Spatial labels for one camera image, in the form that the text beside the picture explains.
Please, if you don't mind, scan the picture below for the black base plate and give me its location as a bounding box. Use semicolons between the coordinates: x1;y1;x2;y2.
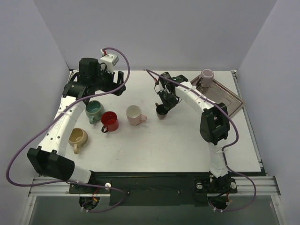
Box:
69;172;237;206

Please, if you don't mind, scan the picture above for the brown patterned cup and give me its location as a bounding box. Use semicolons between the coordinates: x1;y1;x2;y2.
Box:
155;103;168;120

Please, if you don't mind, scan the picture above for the metal serving tray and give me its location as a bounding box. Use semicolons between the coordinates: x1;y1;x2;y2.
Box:
191;77;244;118

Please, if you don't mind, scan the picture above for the aluminium rail frame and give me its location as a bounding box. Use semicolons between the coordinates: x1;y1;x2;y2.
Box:
40;75;279;195

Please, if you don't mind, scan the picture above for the pink ceramic mug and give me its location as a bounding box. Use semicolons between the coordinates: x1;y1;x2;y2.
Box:
126;105;147;126

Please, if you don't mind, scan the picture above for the purple mug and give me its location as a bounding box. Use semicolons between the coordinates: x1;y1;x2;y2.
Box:
200;69;214;88

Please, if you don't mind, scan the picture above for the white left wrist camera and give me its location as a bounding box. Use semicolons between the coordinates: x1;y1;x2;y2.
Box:
99;53;119;74

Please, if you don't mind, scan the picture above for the beige round mug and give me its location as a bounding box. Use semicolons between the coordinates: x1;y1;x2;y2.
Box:
68;128;89;154

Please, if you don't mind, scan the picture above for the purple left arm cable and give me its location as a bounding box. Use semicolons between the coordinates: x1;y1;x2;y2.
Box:
6;47;131;213

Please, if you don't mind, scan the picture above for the red mug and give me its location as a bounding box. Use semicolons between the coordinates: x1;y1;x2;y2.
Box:
101;111;119;133

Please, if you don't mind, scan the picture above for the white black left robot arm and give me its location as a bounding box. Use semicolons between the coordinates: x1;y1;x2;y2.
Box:
27;53;126;193

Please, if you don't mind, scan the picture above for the green ceramic mug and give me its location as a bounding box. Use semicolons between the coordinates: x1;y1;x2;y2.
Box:
85;100;105;125

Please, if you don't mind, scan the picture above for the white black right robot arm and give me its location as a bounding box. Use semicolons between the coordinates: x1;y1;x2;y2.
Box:
156;72;230;192

